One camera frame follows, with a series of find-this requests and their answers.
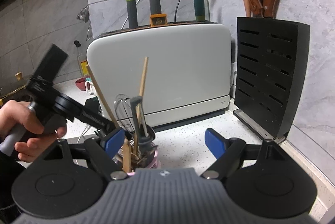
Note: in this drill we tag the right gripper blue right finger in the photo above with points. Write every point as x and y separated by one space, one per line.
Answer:
227 152

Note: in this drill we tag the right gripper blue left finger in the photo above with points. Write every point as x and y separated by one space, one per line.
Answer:
101 152

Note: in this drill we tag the wooden chopstick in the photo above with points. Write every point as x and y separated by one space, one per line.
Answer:
141 93
101 97

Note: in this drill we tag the pink mesh utensil cup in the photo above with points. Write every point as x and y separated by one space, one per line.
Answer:
148 161

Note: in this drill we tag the dark green peeler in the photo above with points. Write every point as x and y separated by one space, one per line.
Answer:
143 137

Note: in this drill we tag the steel wire whisk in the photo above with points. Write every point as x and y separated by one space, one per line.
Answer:
123 112

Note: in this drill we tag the bamboo spatula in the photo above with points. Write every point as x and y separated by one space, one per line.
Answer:
127 150

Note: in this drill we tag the person's left hand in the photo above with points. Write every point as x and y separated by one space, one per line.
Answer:
22 132

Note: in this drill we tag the red bowl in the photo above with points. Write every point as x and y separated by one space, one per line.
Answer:
83 83

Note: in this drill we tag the black tablet device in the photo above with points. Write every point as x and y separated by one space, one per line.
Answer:
93 105

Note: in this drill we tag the oil bottle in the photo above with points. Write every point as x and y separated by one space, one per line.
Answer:
81 57

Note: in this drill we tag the white utensil sterilizer appliance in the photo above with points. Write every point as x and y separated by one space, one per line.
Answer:
187 68

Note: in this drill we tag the black knife block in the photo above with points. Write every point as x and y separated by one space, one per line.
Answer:
272 57

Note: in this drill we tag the green-capped grey utensil handle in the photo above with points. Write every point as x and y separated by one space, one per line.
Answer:
132 14

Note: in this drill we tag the orange-capped grey utensil handle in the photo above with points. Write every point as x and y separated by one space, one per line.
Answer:
157 18

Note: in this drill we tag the dark green utensil handle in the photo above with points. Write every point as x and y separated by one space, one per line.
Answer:
199 10

